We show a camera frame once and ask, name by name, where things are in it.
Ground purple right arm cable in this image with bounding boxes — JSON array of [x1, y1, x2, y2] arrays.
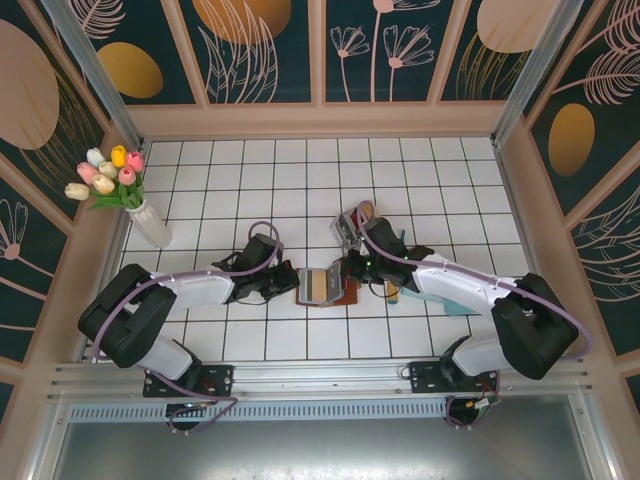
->
[[355, 199, 596, 432]]

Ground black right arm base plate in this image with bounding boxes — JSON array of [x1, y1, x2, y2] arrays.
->
[[408, 358, 501, 396]]

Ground aluminium front rail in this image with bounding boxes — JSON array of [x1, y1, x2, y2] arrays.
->
[[47, 354, 594, 401]]

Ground clear acrylic card box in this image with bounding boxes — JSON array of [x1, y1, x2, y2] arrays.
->
[[328, 208, 376, 253]]

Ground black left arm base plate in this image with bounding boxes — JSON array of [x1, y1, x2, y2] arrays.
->
[[142, 363, 236, 399]]

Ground artificial tulip bouquet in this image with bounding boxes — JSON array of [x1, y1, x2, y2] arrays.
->
[[64, 144, 147, 212]]

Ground grey metal panel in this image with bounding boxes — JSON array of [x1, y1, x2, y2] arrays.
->
[[29, 419, 616, 480]]

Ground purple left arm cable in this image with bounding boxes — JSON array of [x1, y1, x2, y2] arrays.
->
[[92, 220, 241, 435]]

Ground brown leather card holder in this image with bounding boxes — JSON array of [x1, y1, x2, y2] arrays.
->
[[293, 266, 362, 309]]

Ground slotted grey cable duct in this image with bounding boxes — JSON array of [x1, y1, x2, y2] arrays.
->
[[69, 402, 449, 424]]

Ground teal toy rake yellow handle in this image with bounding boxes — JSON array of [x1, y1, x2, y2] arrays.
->
[[385, 228, 407, 306]]

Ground aluminium frame post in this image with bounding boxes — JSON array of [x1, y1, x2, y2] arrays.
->
[[489, 0, 586, 146], [39, 0, 146, 146]]

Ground teal toy shovel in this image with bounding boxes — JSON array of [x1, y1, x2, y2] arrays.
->
[[399, 288, 482, 319]]

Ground white ribbed vase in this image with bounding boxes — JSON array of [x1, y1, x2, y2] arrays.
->
[[124, 202, 174, 249]]

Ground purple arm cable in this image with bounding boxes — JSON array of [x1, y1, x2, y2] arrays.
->
[[355, 199, 596, 432], [92, 220, 241, 435]]

